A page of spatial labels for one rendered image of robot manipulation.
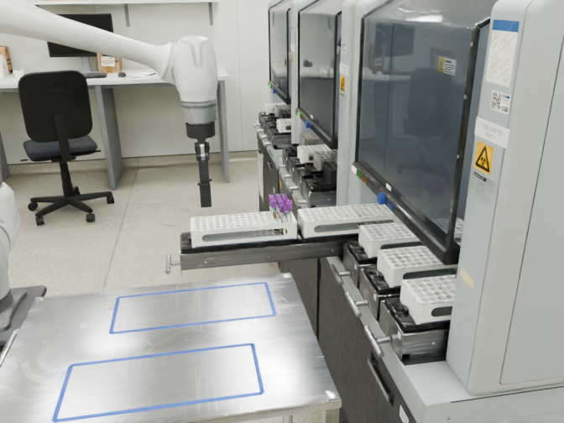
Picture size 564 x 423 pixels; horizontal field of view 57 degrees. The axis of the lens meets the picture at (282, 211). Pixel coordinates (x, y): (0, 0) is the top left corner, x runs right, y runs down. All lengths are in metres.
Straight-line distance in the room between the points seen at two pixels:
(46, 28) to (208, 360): 0.81
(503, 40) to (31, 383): 0.98
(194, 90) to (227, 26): 3.57
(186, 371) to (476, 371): 0.54
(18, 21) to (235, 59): 3.69
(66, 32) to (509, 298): 1.09
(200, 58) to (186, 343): 0.67
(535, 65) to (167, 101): 4.28
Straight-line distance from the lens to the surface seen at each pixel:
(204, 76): 1.31
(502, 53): 0.90
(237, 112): 4.97
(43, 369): 1.09
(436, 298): 1.14
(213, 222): 1.47
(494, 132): 0.91
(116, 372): 1.03
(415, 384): 1.11
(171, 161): 5.06
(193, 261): 1.44
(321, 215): 1.50
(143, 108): 4.96
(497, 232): 0.93
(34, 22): 1.32
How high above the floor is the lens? 1.44
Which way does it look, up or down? 22 degrees down
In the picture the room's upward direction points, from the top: 1 degrees counter-clockwise
